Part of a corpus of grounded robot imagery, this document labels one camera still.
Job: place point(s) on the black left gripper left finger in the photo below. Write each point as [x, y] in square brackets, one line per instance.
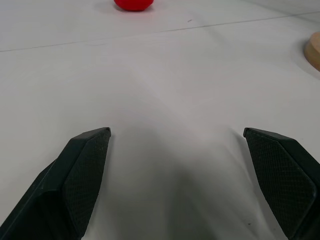
[75, 180]

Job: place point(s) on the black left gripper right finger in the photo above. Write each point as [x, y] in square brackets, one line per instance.
[282, 180]

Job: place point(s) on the red round object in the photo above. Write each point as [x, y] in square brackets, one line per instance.
[133, 4]

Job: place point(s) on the round wooden board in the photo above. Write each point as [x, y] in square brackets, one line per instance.
[313, 51]

